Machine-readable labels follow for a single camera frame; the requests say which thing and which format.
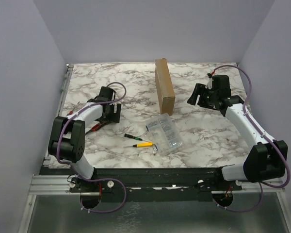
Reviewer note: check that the yellow handled screwdriver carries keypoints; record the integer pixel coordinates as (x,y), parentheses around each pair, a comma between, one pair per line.
(142,145)

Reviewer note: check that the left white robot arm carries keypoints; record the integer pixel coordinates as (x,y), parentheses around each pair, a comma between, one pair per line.
(67,139)

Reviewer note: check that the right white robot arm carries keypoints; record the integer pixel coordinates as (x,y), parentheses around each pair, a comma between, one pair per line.
(266,157)

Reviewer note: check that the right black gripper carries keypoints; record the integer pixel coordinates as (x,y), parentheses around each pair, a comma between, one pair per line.
(202,96)

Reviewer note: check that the brown cardboard express box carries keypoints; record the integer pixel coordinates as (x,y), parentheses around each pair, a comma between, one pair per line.
(164,86)

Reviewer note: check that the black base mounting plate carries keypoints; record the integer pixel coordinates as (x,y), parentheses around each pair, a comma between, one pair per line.
(155,184)

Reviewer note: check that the red blue screwdriver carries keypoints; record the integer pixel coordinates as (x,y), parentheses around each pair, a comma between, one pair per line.
(72,110)

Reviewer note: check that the aluminium frame rail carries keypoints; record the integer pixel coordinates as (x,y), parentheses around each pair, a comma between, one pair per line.
(51,208)

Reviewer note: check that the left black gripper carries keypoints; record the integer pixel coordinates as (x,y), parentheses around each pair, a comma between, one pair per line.
(114,116)

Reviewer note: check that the left side metal rail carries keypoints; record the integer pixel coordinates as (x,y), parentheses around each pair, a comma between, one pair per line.
(64,88)

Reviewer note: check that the clear plastic screw organizer box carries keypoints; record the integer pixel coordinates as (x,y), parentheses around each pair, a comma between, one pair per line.
(163,134)

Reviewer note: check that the black green precision screwdriver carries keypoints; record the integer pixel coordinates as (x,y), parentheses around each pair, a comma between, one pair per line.
(132,137)

